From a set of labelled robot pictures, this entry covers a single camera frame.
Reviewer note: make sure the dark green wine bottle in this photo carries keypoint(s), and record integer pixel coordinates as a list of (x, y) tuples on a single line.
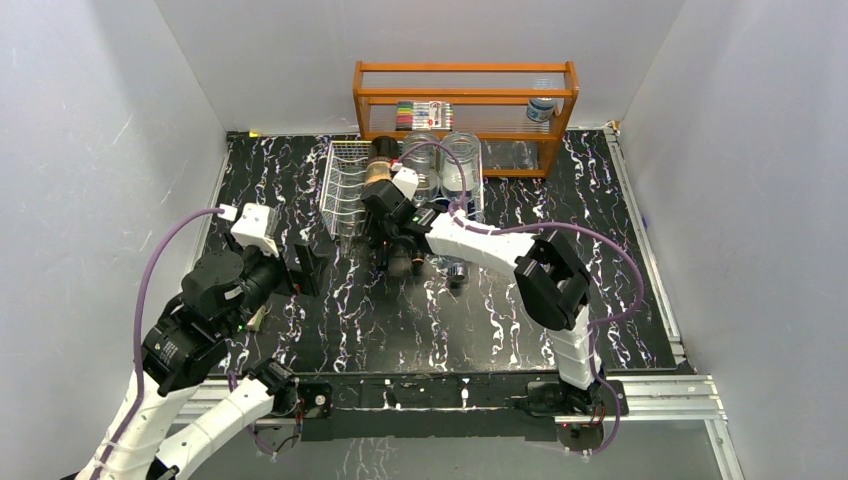
[(394, 254)]

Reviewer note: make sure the pack of coloured markers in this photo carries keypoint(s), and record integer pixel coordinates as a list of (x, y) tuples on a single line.
[(424, 116)]

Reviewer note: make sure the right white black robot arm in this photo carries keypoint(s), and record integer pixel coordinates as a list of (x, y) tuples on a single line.
[(553, 283)]

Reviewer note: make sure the small white blue jar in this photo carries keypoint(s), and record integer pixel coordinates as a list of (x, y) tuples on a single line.
[(540, 109)]

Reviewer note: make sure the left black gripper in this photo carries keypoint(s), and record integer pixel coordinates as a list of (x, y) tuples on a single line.
[(306, 279)]

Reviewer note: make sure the square bottle brown label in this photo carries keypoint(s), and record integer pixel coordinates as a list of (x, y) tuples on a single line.
[(418, 259)]

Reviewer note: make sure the white box red mark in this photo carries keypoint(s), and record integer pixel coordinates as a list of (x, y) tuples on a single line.
[(255, 322)]

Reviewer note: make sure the orange wooden shelf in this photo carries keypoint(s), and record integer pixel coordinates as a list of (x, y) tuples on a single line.
[(489, 101)]

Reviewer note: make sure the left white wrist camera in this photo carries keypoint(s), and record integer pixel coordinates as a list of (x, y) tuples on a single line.
[(253, 225)]

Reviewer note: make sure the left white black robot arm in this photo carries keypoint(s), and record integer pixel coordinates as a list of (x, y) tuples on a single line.
[(218, 297)]

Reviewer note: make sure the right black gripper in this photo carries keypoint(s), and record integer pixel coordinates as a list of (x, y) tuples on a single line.
[(373, 229)]

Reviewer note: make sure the white wire wine rack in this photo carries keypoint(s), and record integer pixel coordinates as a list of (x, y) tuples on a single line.
[(342, 211)]

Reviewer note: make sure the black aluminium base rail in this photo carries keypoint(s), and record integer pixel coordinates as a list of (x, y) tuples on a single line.
[(528, 404)]

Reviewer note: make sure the clear bottle black label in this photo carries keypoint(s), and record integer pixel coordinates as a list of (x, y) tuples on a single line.
[(460, 170)]

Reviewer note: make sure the round clear bottle white cap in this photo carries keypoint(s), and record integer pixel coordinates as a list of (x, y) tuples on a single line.
[(424, 169)]

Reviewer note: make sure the blue glass bottle white cap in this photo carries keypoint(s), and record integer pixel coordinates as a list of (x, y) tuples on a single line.
[(456, 272)]

